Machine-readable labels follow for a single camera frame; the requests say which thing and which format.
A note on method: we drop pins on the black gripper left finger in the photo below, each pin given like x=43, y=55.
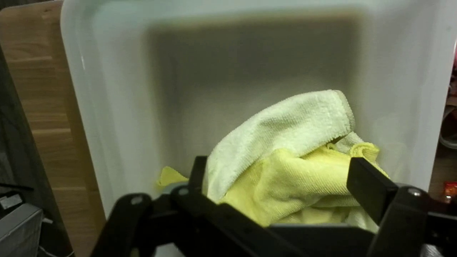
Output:
x=143, y=223

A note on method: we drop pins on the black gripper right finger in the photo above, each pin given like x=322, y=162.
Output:
x=409, y=223

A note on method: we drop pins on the yellow microfiber cloth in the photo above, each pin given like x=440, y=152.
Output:
x=295, y=186

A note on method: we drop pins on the pale green towel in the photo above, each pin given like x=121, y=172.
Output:
x=286, y=123

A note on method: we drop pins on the white plastic container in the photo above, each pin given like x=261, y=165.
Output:
x=238, y=52

